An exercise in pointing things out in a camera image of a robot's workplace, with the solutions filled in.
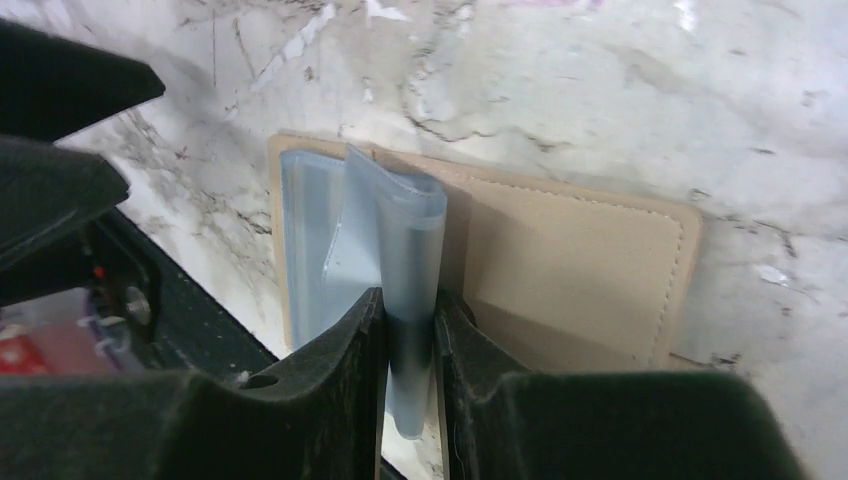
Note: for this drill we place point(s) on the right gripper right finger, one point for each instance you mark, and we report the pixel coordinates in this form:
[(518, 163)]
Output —
[(502, 420)]

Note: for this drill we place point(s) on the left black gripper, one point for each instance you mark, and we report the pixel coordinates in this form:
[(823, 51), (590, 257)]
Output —
[(52, 87)]

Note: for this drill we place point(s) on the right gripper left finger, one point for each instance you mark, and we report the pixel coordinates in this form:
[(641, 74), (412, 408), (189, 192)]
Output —
[(88, 427)]

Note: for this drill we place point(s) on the beige card holder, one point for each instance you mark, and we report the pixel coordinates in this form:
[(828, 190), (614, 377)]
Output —
[(561, 277)]

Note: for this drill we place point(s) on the black mounting rail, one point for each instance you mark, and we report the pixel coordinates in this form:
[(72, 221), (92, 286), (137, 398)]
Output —
[(199, 318)]

